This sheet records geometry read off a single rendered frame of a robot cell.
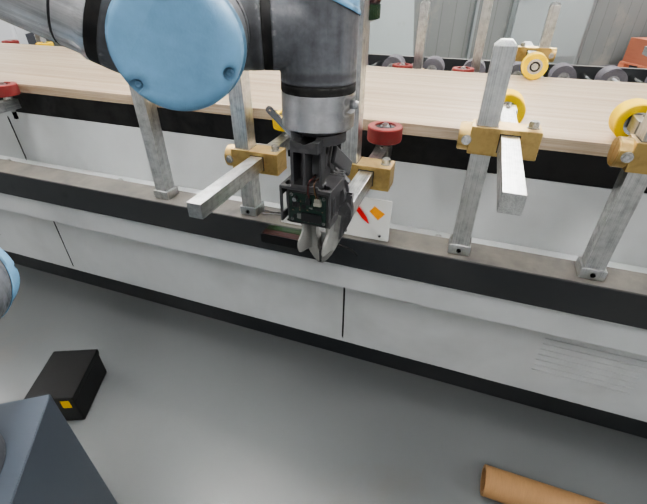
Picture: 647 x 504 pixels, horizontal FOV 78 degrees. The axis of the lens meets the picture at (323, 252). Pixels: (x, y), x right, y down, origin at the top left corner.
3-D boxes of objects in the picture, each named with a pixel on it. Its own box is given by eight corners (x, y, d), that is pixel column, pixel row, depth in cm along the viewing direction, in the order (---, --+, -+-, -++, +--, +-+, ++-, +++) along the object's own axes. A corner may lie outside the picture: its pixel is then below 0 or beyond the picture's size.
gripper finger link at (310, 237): (290, 273, 61) (288, 219, 56) (305, 253, 65) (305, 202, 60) (310, 277, 60) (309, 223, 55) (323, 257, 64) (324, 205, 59)
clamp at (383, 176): (388, 192, 82) (390, 169, 79) (326, 183, 86) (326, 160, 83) (393, 181, 87) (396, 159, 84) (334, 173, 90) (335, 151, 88)
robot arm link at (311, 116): (298, 81, 53) (369, 86, 50) (299, 118, 56) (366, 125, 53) (268, 94, 46) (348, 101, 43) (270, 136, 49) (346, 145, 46)
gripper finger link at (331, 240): (310, 277, 60) (309, 223, 55) (323, 257, 64) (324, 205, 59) (329, 282, 59) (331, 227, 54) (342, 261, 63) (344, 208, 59)
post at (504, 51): (459, 282, 89) (519, 40, 62) (443, 279, 90) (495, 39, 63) (460, 273, 92) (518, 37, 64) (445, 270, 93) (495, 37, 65)
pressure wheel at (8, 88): (5, 116, 136) (-11, 80, 129) (32, 114, 138) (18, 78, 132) (-1, 123, 130) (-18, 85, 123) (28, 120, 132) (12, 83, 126)
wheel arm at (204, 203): (204, 224, 72) (200, 202, 69) (188, 220, 73) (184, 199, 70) (298, 145, 106) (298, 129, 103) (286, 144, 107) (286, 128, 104)
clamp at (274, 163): (277, 177, 89) (275, 155, 86) (224, 169, 93) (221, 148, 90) (288, 167, 94) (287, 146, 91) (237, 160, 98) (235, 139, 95)
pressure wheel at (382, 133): (394, 179, 93) (399, 130, 87) (361, 174, 96) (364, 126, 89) (400, 166, 100) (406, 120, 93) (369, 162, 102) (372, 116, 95)
